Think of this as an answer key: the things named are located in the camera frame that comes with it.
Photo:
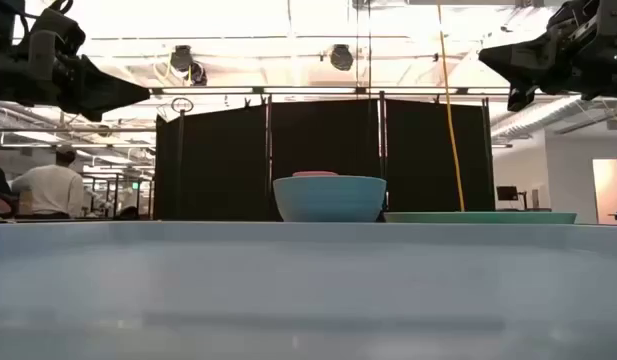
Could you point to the green plastic plate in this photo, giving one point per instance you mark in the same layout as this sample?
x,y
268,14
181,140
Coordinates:
x,y
480,217

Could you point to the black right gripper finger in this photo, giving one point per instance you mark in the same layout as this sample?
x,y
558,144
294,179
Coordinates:
x,y
528,52
523,76

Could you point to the grey overhead rail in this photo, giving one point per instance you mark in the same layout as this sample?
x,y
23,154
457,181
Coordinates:
x,y
308,90

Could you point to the pink plastic cup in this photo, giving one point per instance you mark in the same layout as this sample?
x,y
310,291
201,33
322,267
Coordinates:
x,y
315,173

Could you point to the black computer monitor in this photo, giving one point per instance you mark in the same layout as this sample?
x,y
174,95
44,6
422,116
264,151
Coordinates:
x,y
507,193

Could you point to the blue plastic bowl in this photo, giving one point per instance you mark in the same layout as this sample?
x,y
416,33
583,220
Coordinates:
x,y
329,200

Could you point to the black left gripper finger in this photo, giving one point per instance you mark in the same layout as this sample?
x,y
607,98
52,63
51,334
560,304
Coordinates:
x,y
110,115
105,87

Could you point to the black partition screen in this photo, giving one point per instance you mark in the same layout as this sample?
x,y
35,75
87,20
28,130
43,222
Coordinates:
x,y
223,165

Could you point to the black ceiling lamp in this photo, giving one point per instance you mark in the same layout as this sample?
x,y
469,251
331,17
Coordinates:
x,y
184,61
341,57

